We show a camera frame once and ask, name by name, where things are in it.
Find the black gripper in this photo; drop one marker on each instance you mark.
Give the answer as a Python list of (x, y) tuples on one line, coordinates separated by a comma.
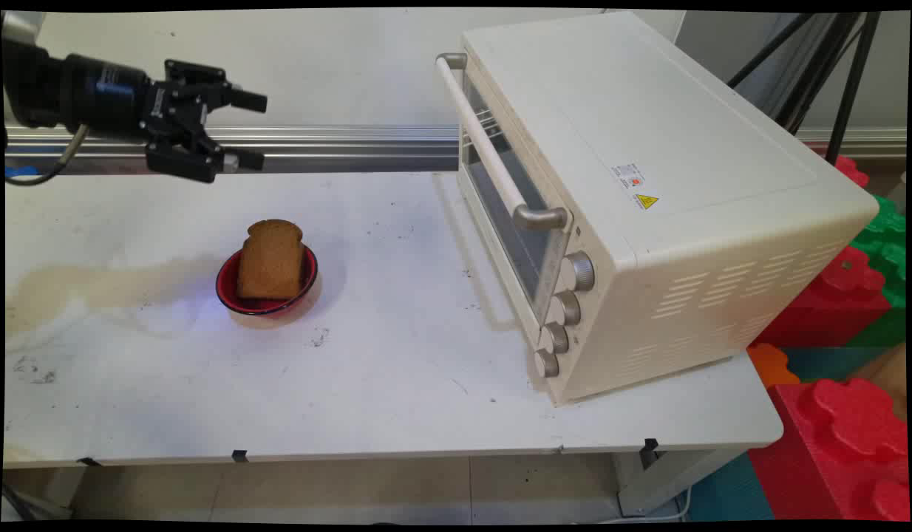
[(112, 96)]

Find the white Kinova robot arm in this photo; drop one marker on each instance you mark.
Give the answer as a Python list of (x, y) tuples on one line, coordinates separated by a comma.
[(24, 77)]

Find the brown bread slice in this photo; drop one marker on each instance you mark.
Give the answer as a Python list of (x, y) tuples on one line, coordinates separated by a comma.
[(271, 262)]

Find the red bowl with dark rim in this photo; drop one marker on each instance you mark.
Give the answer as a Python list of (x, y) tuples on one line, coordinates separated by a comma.
[(230, 292)]

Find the blue tape piece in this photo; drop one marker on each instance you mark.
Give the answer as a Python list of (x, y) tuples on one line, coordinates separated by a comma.
[(20, 171)]

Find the black table edge clip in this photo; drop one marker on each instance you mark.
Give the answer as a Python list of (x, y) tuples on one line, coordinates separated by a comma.
[(239, 455), (650, 445)]

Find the silver oven knob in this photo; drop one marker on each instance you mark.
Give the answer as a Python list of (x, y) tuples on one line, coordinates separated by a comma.
[(578, 271), (546, 363), (567, 307), (554, 338)]

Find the white info label sticker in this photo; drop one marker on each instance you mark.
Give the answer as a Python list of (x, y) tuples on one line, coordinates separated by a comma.
[(627, 176)]

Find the yellow triangle warning sticker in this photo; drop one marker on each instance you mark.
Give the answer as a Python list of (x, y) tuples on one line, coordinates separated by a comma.
[(646, 201)]

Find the cream toaster oven body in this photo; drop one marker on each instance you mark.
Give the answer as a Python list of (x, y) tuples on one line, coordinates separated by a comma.
[(685, 148)]

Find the white table leg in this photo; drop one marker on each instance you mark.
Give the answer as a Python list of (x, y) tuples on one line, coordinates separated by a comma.
[(670, 480)]

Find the orange foam piece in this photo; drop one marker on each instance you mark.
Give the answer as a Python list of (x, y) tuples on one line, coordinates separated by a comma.
[(772, 366)]

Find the teal foam mat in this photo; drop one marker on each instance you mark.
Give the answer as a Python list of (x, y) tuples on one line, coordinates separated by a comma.
[(729, 491)]

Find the small red foam piece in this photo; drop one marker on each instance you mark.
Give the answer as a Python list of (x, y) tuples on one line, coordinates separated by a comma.
[(849, 171)]

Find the black tripod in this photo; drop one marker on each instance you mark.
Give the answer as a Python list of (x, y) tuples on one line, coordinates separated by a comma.
[(855, 81)]

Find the green foam block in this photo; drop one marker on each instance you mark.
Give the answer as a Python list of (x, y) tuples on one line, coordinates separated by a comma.
[(885, 244)]

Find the large red foam block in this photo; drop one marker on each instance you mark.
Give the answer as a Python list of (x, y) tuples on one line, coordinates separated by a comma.
[(833, 451)]

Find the aluminium rail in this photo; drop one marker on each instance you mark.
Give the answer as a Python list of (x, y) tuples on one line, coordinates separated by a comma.
[(338, 144)]

